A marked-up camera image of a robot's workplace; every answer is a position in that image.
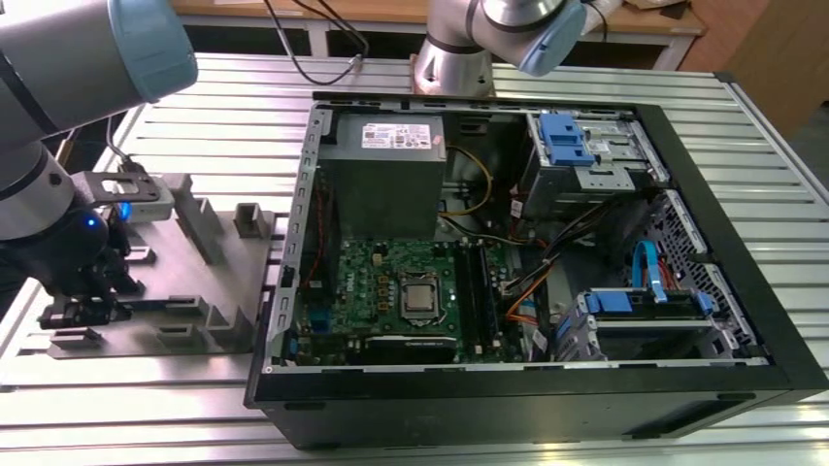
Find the black RAM slot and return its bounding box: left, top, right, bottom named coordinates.
left=477, top=244, right=504, bottom=350

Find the grey parts rack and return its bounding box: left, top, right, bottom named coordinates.
left=49, top=172, right=290, bottom=361

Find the black case fan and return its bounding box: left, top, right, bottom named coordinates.
left=304, top=164, right=344, bottom=292

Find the green motherboard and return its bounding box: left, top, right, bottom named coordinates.
left=288, top=237, right=527, bottom=365

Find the grey power supply unit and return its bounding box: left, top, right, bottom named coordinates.
left=317, top=114, right=451, bottom=242

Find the CPU socket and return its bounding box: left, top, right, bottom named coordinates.
left=394, top=271, right=453, bottom=326

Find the silver CPU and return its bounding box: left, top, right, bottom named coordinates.
left=401, top=283, right=441, bottom=312

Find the black graphics card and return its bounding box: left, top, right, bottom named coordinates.
left=346, top=333, right=461, bottom=366

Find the black open PC case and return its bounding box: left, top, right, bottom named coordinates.
left=242, top=89, right=829, bottom=450

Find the hard disk in blue carrier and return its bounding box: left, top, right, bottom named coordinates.
left=583, top=288, right=719, bottom=324

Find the silver disk bay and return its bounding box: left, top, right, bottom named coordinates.
left=556, top=288, right=760, bottom=363

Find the wooden desk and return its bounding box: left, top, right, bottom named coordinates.
left=172, top=0, right=708, bottom=72

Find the brown wooden cabinet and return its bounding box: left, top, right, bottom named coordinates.
left=679, top=0, right=829, bottom=145

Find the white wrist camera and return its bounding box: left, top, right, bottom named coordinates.
left=97, top=177, right=177, bottom=224

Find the black camera cable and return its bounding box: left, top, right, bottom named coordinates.
left=103, top=116, right=145, bottom=172

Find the red and black twisted wire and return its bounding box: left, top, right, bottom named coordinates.
left=306, top=167, right=328, bottom=287

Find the black dangling cable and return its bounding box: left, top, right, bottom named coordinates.
left=264, top=0, right=372, bottom=87

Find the yellow wire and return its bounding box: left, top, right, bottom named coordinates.
left=439, top=145, right=496, bottom=217

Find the orange wire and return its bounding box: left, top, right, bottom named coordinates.
left=503, top=279, right=553, bottom=325

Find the black wire bundle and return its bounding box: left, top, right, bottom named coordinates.
left=503, top=196, right=656, bottom=297

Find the blue flat wire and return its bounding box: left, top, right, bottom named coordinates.
left=632, top=239, right=675, bottom=306

